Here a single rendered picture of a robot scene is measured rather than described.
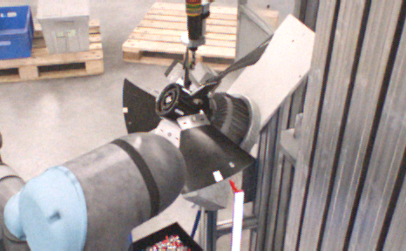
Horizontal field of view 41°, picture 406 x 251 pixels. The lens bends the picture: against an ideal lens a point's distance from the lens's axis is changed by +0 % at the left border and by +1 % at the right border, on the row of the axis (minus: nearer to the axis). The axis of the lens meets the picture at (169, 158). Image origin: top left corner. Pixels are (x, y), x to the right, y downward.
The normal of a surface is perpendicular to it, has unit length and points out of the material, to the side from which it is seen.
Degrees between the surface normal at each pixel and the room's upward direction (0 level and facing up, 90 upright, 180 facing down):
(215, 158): 14
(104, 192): 45
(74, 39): 95
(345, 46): 90
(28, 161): 0
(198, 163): 19
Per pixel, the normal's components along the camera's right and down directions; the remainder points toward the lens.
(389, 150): -0.97, 0.16
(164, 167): 0.65, -0.23
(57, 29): 0.15, 0.66
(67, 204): 0.34, -0.32
